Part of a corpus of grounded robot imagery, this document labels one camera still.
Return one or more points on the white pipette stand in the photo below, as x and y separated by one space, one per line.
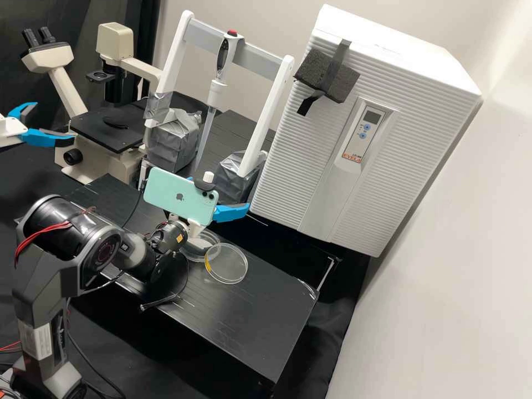
266 120

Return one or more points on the pipette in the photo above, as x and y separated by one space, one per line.
224 54

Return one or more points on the petri dish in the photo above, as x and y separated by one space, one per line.
198 247

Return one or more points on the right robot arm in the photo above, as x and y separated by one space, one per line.
62 232

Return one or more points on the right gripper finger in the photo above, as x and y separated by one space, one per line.
228 211

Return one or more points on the grey taped block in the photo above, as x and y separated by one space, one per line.
172 139
232 176

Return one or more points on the right wrist camera phone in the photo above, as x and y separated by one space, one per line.
178 195

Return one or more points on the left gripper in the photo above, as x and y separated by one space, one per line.
7 129

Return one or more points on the incubator door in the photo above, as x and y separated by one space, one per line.
316 166

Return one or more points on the white incubator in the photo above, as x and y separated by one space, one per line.
399 45

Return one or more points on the petri dish lid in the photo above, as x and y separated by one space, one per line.
226 270

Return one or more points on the cream microscope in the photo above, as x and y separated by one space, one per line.
95 149

